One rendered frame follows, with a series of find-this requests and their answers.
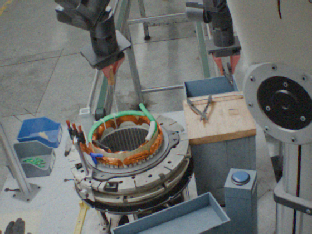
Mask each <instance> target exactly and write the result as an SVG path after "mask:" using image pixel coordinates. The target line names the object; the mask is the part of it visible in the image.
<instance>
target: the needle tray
mask: <svg viewBox="0 0 312 234"><path fill-rule="evenodd" d="M111 233H112V234H229V233H231V220H230V219H229V218H228V216H227V215H226V214H225V212H224V210H223V209H222V208H221V206H220V205H219V204H218V203H217V201H216V200H215V198H214V197H213V195H212V194H211V193H210V192H207V193H205V194H202V195H200V196H198V197H195V198H192V199H190V200H188V201H184V202H182V203H180V204H177V205H175V206H172V207H170V208H166V209H164V210H162V211H159V212H157V213H153V214H150V215H148V216H146V217H143V218H140V219H138V220H135V221H133V222H129V223H127V224H125V225H121V226H119V227H116V228H113V229H111Z"/></svg>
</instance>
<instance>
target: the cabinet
mask: <svg viewBox="0 0 312 234"><path fill-rule="evenodd" d="M190 148H191V153H192V155H193V159H194V176H195V179H194V180H195V184H196V191H197V195H198V196H200V195H202V194H205V193H207V192H210V193H211V194H212V195H213V197H214V198H215V200H216V201H217V203H218V204H219V205H220V206H221V208H223V207H226V204H225V189H224V186H225V182H226V180H227V177H228V175H229V172H230V170H231V168H233V169H240V170H242V169H245V170H252V171H256V142H255V136H248V137H244V138H237V139H231V140H224V141H220V142H213V143H206V144H199V145H192V146H190Z"/></svg>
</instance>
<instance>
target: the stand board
mask: <svg viewBox="0 0 312 234"><path fill-rule="evenodd" d="M237 94H243V91H239V92H232V93H228V94H218V95H212V98H217V97H221V96H231V95H237ZM208 98H209V97H208V96H205V97H199V98H194V99H190V100H191V101H193V100H204V99H208ZM182 102H183V110H184V116H185V121H186V128H187V135H188V140H189V146H192V145H199V144H206V143H213V142H220V141H224V140H231V139H237V138H244V137H250V136H255V135H257V132H256V127H255V122H254V120H253V117H252V115H251V113H250V112H249V110H248V108H247V106H246V104H245V98H244V99H243V98H240V99H234V100H227V101H221V102H217V103H211V106H210V107H209V109H208V111H207V113H208V121H207V120H206V119H204V120H202V121H201V122H200V120H198V118H197V114H198V113H197V112H196V111H194V110H193V109H191V108H190V106H187V107H185V103H184V102H187V99H184V100H182ZM206 105H207V104H201V105H194V106H195V107H196V108H197V109H198V110H200V111H201V112H203V110H204V107H206ZM234 108H239V114H235V115H229V112H228V110H229V109H234Z"/></svg>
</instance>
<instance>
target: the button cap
mask: <svg viewBox="0 0 312 234"><path fill-rule="evenodd" d="M247 180H248V173H247V172H245V171H243V170H239V171H236V172H235V173H234V174H233V181H234V182H236V183H243V182H245V181H247Z"/></svg>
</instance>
